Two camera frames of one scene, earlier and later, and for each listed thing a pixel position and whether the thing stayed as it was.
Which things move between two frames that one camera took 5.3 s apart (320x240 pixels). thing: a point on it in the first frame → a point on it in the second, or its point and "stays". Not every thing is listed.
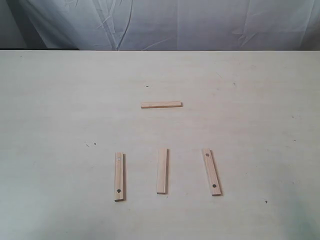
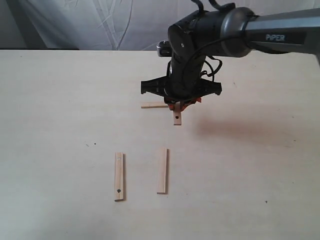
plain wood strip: [163, 171] stays
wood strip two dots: [213, 178] → [177, 114]
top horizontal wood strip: [150, 105] stays
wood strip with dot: [120, 176] stays
